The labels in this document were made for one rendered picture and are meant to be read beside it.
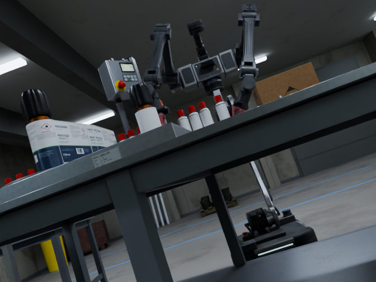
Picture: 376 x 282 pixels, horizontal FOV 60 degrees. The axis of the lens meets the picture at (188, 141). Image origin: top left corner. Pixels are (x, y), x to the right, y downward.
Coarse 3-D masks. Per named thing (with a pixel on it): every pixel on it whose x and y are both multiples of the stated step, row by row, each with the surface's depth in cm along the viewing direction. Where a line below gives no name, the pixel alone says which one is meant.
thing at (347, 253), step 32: (352, 96) 64; (256, 128) 68; (288, 128) 66; (320, 128) 65; (160, 160) 72; (192, 160) 70; (224, 160) 69; (64, 192) 77; (96, 192) 75; (128, 192) 72; (160, 192) 195; (0, 224) 80; (32, 224) 78; (64, 224) 204; (128, 224) 72; (224, 224) 185; (160, 256) 72; (288, 256) 168; (320, 256) 152; (352, 256) 138
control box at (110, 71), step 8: (104, 64) 167; (112, 64) 167; (104, 72) 168; (112, 72) 165; (120, 72) 168; (128, 72) 172; (136, 72) 175; (104, 80) 169; (112, 80) 164; (120, 80) 167; (104, 88) 170; (112, 88) 164; (120, 88) 165; (128, 88) 168; (112, 96) 166; (120, 96) 169; (128, 96) 173
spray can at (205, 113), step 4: (200, 104) 152; (204, 104) 153; (200, 108) 152; (204, 108) 152; (200, 112) 152; (204, 112) 151; (208, 112) 151; (200, 116) 152; (204, 116) 151; (208, 116) 150; (204, 120) 151; (208, 120) 150; (212, 120) 151; (204, 124) 151; (208, 124) 150
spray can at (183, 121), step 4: (176, 112) 156; (180, 112) 154; (180, 116) 154; (184, 116) 154; (180, 120) 153; (184, 120) 152; (188, 120) 154; (180, 124) 153; (184, 124) 152; (188, 124) 153; (188, 128) 152
